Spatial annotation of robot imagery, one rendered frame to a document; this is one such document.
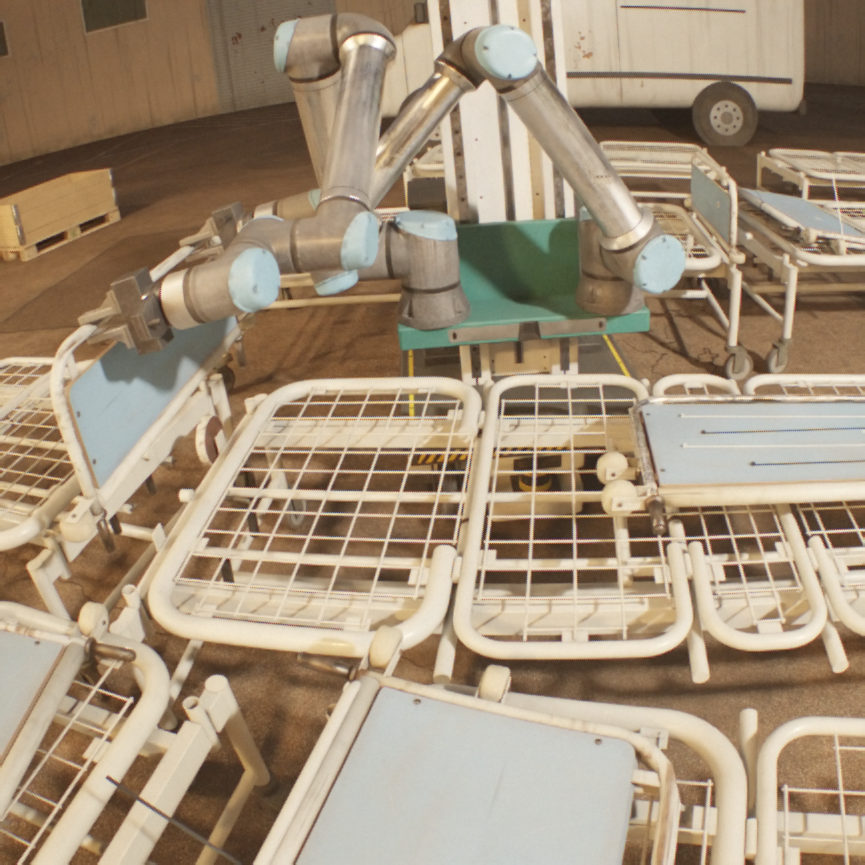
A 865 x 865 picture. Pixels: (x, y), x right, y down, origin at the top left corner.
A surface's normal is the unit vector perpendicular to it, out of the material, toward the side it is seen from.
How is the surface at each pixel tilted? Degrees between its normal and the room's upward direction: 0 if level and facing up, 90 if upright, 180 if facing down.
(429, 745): 7
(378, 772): 7
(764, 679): 0
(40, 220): 90
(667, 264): 94
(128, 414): 90
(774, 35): 88
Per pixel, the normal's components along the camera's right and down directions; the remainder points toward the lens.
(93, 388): 0.98, 0.00
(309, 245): -0.15, 0.30
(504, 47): 0.19, 0.36
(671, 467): -0.08, -0.91
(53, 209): 0.86, 0.18
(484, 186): 0.01, 0.48
